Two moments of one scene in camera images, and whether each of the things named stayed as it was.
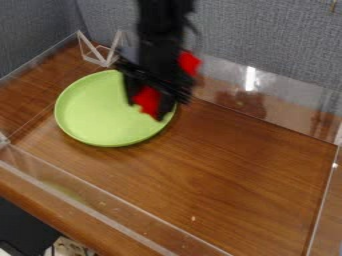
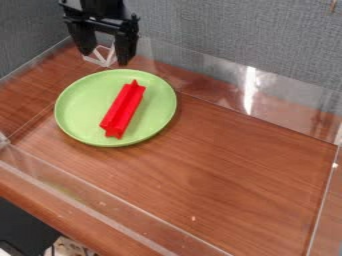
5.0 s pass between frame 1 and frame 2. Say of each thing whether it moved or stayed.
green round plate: stayed
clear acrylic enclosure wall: stayed
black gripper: moved
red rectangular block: moved
